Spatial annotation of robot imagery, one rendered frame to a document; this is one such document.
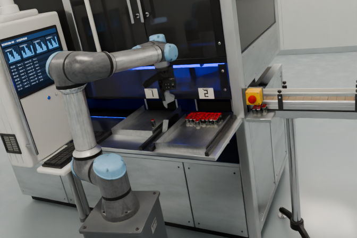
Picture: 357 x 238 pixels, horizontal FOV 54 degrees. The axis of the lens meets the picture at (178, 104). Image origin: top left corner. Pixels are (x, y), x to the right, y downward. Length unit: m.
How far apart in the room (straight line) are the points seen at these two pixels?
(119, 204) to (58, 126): 0.88
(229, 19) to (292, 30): 4.73
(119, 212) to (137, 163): 0.95
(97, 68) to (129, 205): 0.54
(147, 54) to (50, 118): 0.88
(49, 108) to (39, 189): 1.22
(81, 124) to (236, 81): 0.80
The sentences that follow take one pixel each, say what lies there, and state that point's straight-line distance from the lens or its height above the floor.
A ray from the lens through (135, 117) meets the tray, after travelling 2.11.
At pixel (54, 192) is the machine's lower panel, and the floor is 0.17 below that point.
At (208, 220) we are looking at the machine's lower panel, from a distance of 2.33.
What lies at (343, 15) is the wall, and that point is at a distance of 6.30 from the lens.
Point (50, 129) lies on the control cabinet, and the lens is 2.11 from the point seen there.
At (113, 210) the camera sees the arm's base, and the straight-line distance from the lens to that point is 1.42.
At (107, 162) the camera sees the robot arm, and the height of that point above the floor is 1.02.
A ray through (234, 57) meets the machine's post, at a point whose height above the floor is 1.21.
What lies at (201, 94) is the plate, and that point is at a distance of 1.88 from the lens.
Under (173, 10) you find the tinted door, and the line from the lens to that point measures 1.83.
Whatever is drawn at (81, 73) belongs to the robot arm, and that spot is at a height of 1.37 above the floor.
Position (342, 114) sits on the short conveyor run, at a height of 0.87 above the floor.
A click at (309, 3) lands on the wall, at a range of 6.30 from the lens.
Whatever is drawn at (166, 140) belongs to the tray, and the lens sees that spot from 1.74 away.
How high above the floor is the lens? 1.63
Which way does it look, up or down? 20 degrees down
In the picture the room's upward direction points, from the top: 10 degrees counter-clockwise
